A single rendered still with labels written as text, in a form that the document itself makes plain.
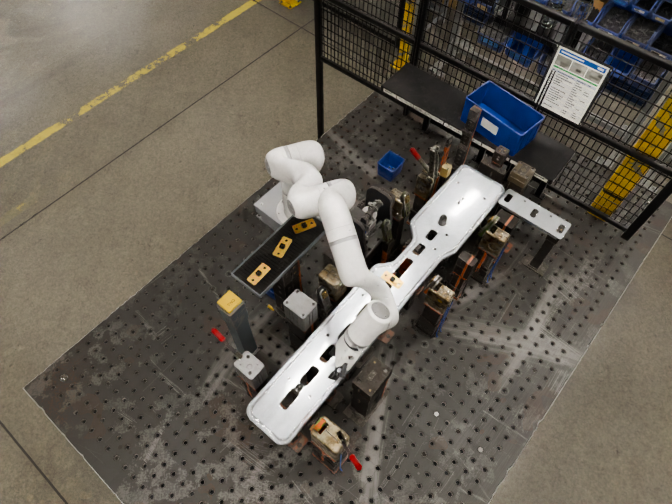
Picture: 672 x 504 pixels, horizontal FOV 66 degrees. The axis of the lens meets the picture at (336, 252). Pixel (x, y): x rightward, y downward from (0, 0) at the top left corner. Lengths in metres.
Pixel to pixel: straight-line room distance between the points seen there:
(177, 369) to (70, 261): 1.48
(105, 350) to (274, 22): 3.22
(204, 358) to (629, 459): 2.13
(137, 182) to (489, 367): 2.53
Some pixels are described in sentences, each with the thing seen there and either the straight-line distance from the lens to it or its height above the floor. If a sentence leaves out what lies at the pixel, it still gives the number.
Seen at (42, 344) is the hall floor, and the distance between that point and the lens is 3.33.
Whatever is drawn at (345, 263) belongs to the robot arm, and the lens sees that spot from 1.54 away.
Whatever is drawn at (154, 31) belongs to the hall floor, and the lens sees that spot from 4.84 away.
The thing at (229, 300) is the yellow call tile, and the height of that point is 1.16.
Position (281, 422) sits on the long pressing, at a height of 1.00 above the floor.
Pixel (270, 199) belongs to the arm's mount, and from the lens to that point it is 2.43.
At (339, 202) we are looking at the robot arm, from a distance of 1.56.
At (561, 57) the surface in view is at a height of 1.40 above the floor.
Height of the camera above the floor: 2.74
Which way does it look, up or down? 59 degrees down
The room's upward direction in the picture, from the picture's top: 1 degrees clockwise
